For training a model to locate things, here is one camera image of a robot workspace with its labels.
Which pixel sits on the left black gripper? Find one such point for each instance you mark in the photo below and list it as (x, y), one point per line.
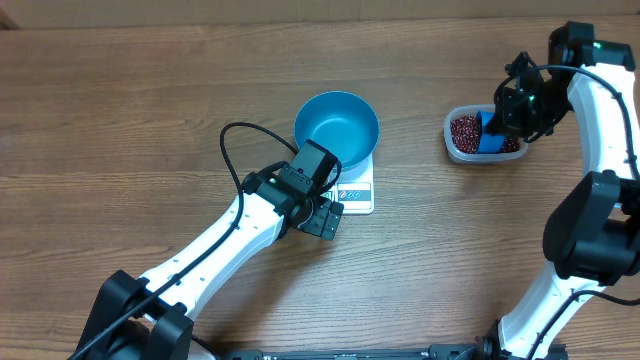
(316, 226)

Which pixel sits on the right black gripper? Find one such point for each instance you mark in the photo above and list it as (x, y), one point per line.
(506, 121)

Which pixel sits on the blue plastic measuring scoop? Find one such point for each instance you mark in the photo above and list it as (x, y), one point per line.
(488, 143)

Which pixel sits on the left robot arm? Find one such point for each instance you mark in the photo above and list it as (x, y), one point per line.
(268, 203)

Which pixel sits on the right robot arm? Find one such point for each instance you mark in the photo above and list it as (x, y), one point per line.
(591, 240)

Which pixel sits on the white digital kitchen scale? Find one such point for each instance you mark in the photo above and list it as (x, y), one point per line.
(354, 189)

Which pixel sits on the blue metal bowl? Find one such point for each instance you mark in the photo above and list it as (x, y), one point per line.
(341, 122)

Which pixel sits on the red adzuki beans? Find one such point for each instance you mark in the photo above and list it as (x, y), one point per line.
(466, 136)

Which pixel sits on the clear plastic food container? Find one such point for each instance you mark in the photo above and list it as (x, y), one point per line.
(463, 158)

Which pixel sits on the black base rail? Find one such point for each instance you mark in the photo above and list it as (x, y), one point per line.
(434, 352)

